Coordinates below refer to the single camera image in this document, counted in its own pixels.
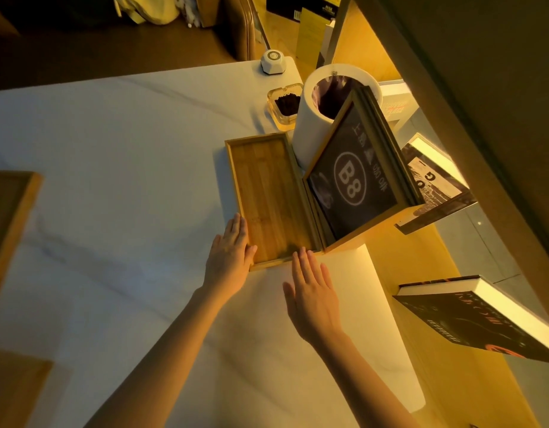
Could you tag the black white photo cover book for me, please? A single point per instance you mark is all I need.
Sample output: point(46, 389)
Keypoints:
point(435, 191)

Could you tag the brown paper bag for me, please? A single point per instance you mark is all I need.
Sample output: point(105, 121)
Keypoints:
point(207, 11)

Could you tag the person's right forearm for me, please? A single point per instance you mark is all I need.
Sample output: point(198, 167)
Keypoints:
point(368, 387)

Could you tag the small white plush toy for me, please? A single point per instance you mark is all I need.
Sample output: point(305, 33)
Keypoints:
point(189, 11)

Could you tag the glass ashtray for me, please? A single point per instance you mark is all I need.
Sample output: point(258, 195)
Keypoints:
point(285, 104)

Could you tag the person's right hand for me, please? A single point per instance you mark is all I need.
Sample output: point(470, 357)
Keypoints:
point(312, 303)

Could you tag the plain black book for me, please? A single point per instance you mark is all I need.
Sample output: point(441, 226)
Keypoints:
point(281, 6)

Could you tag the yellow plastic bag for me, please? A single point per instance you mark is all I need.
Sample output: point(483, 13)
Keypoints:
point(149, 8)

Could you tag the yellow wooden side ledge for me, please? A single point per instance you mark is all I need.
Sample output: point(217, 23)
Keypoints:
point(435, 374)

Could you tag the wooden framed black sign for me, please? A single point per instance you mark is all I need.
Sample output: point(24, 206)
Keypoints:
point(350, 182)

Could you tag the black book with red mark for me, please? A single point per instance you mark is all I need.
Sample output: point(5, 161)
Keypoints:
point(470, 320)

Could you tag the person's left forearm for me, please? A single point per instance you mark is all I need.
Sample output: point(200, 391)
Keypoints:
point(167, 365)

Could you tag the white cylindrical bin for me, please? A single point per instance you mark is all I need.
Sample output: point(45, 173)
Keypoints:
point(305, 129)

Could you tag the wooden tray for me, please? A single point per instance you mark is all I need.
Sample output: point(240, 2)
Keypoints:
point(7, 218)
point(270, 196)

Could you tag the person's left hand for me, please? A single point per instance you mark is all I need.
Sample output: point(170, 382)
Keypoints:
point(230, 262)

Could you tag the brown leather sofa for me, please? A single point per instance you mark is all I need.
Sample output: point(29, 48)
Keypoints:
point(100, 53)

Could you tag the wooden box with round hole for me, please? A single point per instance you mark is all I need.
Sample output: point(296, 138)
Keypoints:
point(15, 392)

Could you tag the white marble table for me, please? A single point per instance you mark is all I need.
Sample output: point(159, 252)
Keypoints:
point(122, 151)

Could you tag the black and yellow book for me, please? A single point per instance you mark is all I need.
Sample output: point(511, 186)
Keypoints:
point(312, 40)

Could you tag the dark wooden overhead panel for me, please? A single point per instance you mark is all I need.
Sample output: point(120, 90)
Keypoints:
point(479, 84)

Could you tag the thin white book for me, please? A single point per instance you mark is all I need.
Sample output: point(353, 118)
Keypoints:
point(399, 106)

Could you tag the white call button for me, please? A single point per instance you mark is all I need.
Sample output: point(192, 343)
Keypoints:
point(273, 62)

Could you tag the grey white upright book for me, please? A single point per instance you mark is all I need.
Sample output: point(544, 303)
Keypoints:
point(327, 44)

